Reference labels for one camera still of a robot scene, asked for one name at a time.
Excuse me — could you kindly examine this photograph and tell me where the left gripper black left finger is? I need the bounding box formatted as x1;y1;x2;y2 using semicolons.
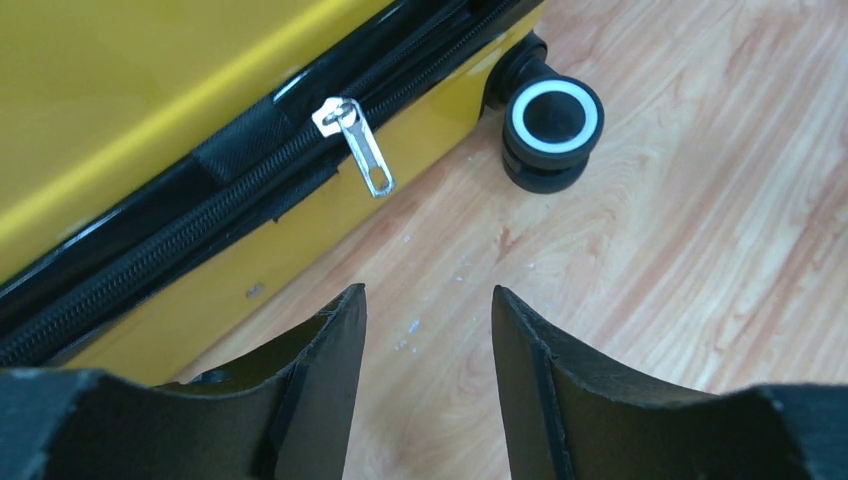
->
1;283;367;479

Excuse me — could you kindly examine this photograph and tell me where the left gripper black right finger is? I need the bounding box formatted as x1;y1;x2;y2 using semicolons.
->
491;286;847;479

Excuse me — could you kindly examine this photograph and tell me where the silver zipper pull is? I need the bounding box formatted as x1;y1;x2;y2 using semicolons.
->
311;97;395;198

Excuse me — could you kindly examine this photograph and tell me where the yellow Pikachu hard-shell suitcase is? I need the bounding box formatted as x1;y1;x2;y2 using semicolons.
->
1;1;604;383

